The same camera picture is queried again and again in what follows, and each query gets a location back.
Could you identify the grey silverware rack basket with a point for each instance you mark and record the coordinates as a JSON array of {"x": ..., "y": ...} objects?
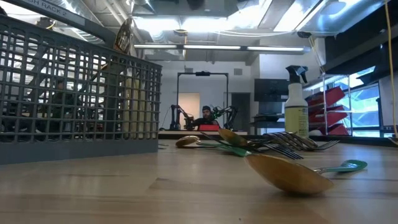
[{"x": 77, "y": 152}]

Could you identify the black background robot arm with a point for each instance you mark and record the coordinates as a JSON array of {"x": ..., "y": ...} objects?
[
  {"x": 178, "y": 118},
  {"x": 228, "y": 115}
]

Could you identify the person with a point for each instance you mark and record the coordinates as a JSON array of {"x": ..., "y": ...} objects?
[{"x": 206, "y": 119}]

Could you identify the red box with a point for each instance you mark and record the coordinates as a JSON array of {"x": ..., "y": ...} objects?
[{"x": 209, "y": 127}]

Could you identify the dark door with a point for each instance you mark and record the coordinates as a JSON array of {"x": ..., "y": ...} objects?
[{"x": 241, "y": 105}]

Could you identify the long ceiling light strip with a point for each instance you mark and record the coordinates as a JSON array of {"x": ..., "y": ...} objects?
[{"x": 217, "y": 47}]

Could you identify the dark equipment cart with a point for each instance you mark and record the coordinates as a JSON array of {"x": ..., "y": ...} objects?
[{"x": 267, "y": 124}]

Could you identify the white spray bottle yellow label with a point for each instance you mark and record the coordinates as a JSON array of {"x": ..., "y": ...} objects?
[{"x": 297, "y": 121}]

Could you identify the red storage bin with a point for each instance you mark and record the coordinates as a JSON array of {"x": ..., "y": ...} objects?
[
  {"x": 337, "y": 130},
  {"x": 332, "y": 116},
  {"x": 326, "y": 96}
]

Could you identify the black background rig frame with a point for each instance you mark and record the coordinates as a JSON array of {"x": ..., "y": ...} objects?
[{"x": 227, "y": 93}]

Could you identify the wall vent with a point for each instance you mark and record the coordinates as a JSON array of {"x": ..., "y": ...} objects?
[{"x": 238, "y": 71}]

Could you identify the black wall monitor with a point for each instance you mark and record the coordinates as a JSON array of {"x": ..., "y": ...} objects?
[{"x": 270, "y": 90}]

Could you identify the metal shelf frame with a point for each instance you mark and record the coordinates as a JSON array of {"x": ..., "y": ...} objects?
[{"x": 324, "y": 93}]

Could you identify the silver ceiling duct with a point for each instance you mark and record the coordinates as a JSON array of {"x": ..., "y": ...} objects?
[{"x": 342, "y": 18}]

